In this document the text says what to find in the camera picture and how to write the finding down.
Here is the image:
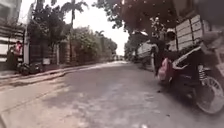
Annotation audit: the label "grey concrete road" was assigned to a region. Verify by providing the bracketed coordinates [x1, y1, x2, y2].
[0, 60, 224, 128]

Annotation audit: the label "row of green trees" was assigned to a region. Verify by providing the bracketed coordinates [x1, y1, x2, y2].
[28, 0, 118, 66]

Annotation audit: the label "large overhanging trees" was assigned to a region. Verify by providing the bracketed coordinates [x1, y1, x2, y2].
[93, 0, 208, 62]

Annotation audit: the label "tall palm tree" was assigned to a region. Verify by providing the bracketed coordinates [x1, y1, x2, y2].
[59, 0, 90, 63]

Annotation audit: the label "raised concrete sidewalk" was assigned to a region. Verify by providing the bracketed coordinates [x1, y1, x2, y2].
[0, 63, 101, 89]

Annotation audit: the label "parked motorcycles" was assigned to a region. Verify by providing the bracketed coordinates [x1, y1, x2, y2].
[16, 62, 44, 76]

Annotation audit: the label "dark motorcycle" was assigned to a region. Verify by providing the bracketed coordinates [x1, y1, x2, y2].
[157, 31, 224, 116]

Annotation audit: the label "person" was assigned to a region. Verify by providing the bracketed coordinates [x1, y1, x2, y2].
[11, 40, 24, 66]

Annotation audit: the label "building with barred gate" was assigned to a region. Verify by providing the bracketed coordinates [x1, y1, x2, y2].
[0, 0, 28, 72]

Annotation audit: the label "pale panelled boundary wall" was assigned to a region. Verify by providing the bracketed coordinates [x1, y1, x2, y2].
[133, 13, 224, 65]

